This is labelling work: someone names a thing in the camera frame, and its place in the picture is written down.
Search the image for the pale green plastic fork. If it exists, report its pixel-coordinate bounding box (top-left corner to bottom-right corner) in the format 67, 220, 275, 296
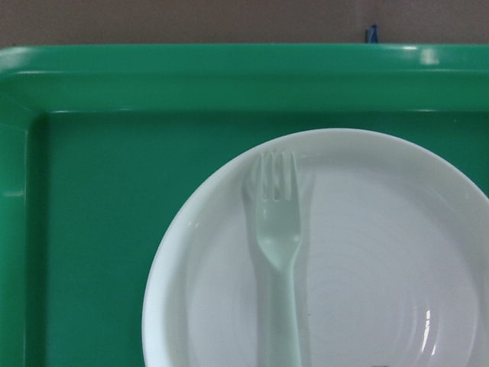
244, 151, 303, 366

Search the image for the green plastic tray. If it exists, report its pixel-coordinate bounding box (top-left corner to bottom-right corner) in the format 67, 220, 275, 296
1, 44, 488, 366

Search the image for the white round plate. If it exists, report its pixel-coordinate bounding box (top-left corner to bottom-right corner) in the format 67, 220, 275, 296
142, 128, 488, 366

